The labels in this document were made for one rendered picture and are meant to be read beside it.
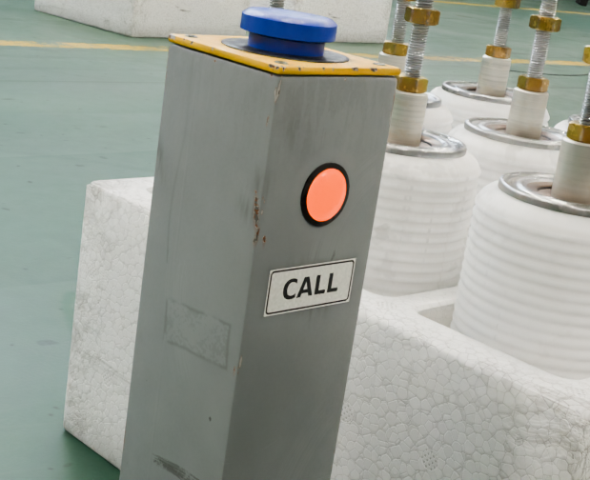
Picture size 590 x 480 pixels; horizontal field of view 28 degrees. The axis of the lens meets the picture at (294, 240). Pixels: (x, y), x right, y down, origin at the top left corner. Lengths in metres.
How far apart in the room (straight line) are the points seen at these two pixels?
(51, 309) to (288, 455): 0.57
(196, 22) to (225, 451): 2.57
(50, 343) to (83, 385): 0.18
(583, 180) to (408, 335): 0.12
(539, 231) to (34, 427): 0.42
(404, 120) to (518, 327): 0.15
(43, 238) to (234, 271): 0.80
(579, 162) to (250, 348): 0.21
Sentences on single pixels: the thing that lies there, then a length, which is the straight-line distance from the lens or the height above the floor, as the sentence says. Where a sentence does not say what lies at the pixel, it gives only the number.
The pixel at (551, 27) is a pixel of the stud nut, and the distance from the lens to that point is 0.76.
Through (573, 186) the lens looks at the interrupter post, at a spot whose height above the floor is 0.26.
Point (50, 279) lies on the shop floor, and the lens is 1.15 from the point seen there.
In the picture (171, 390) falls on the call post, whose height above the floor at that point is 0.17.
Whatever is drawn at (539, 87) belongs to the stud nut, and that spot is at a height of 0.28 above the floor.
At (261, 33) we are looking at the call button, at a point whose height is 0.32.
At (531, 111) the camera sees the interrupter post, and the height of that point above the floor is 0.27.
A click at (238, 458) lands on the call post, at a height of 0.15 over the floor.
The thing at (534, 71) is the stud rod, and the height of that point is 0.29.
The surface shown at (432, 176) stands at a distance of 0.65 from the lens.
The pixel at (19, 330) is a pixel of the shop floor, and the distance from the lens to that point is 1.02.
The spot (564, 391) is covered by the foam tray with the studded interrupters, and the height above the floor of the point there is 0.18.
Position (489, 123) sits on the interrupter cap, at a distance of 0.79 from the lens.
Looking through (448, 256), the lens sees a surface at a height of 0.20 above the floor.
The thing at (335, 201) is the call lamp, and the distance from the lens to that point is 0.49.
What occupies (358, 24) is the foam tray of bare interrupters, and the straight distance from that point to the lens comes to 3.47.
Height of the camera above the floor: 0.38
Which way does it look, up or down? 16 degrees down
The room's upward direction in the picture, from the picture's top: 9 degrees clockwise
